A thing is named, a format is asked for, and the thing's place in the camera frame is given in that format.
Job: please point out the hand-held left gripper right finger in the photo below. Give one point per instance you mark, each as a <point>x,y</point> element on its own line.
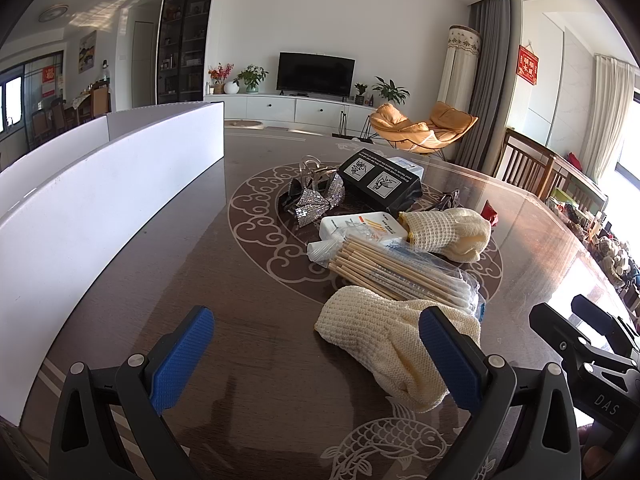
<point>450,360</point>

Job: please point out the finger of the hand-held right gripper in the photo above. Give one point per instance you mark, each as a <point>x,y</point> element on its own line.
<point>595,312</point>
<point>555,330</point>

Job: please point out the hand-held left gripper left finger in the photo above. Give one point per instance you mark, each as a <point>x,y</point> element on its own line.
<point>182,355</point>

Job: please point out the cream knitted glove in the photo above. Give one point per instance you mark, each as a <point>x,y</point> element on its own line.
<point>450,232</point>
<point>370,330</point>

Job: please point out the red foil packet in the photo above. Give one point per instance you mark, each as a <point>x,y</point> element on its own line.
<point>490,215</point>

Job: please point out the white storage container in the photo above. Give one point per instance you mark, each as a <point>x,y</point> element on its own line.
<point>75,210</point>

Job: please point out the pile of household clutter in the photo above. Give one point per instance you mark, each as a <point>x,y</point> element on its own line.
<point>605,250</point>

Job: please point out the bag of wooden chopsticks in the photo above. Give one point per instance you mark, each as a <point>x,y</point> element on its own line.
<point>380,270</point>

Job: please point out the wooden slatted chair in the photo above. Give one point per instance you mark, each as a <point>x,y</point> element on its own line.
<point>575,185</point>
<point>520,160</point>

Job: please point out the rimless glasses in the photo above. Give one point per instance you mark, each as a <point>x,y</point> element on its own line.
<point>442,202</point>

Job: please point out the white flat packet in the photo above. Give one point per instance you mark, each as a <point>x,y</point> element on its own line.
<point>350,225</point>

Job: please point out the white sheer curtain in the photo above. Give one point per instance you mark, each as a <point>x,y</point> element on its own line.
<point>607,120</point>

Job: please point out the black cardboard box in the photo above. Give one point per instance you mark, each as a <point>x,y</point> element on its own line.
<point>380,180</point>

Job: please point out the clear plastic box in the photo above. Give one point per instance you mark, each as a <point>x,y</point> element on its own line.
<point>412,167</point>

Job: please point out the sequined bow hair clip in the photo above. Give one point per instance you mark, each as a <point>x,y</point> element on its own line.
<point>320,200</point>

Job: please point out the transparent hair claw clip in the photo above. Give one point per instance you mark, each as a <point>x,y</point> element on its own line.
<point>312,166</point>

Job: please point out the orange lounge chair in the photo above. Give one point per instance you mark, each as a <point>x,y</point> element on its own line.
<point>415,130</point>

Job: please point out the grey curtain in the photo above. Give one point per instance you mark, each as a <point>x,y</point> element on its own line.
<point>487,85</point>

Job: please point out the white television cabinet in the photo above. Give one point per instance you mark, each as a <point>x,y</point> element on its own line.
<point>290,110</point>

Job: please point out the dining chairs and table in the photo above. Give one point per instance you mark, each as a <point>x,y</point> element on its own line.
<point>75,110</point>

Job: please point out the white round vase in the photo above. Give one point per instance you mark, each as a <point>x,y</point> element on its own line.
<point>230,88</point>

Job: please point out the large leafy potted plant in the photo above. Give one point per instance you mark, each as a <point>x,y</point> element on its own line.
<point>391,91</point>

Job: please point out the covered standing air conditioner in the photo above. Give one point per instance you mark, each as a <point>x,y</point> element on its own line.
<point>460,65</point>

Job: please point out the small potted plant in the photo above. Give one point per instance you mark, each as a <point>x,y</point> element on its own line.
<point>360,92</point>

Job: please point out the red flower bouquet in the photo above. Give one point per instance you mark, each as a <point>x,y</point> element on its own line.
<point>220,72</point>

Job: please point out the green potted plant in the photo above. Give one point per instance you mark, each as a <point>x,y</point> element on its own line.
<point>251,77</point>

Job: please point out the red door sign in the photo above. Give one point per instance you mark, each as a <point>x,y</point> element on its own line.
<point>49,80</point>

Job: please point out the black flat television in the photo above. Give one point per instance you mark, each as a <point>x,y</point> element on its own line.
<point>316,74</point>

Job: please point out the dark glass display cabinet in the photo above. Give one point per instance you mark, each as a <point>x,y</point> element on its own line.
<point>185,35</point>

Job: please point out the round ceiling vent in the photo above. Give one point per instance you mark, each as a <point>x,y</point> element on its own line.
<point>54,13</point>

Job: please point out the red wall hanging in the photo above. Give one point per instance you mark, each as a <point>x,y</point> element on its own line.
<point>528,64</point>

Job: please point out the framed wall painting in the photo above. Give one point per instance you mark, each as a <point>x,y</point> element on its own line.
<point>87,50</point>

